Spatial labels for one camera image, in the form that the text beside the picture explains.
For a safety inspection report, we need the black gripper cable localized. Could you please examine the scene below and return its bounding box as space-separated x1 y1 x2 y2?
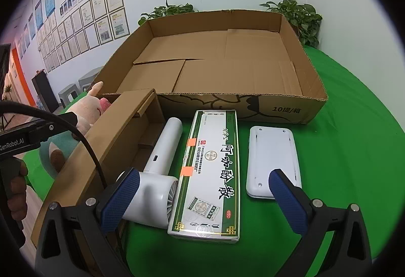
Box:
0 101 108 192

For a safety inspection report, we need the stack of grey stools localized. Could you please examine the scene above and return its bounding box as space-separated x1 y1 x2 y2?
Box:
77 66 105 92

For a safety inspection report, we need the white hair dryer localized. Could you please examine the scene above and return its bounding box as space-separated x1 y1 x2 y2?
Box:
122 117 183 229

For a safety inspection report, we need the person's left hand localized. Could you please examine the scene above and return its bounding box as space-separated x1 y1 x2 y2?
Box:
9 163 29 221

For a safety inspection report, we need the black cabinet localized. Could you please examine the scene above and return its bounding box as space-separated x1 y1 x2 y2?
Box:
32 72 60 113

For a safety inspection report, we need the large cardboard box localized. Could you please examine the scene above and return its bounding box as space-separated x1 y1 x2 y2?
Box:
95 9 330 125

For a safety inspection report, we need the small brown cardboard box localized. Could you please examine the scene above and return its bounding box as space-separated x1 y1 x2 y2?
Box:
30 88 167 246

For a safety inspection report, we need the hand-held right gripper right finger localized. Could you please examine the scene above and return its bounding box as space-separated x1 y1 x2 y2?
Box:
268 169 372 277

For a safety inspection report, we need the white plastic device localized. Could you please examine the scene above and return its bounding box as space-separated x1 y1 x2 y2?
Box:
246 126 302 200

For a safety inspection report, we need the wall of framed certificates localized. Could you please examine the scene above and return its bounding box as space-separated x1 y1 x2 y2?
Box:
16 0 131 73

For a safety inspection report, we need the grey plastic stool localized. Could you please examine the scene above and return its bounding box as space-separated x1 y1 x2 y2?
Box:
58 83 78 108

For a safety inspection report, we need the pig plush toy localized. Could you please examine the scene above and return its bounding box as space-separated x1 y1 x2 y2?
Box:
38 81 111 179

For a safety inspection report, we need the bushy potted green plant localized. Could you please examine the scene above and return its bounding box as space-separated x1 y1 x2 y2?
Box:
138 0 199 27

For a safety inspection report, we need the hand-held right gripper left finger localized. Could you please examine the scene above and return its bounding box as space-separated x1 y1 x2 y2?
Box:
34 168 141 277

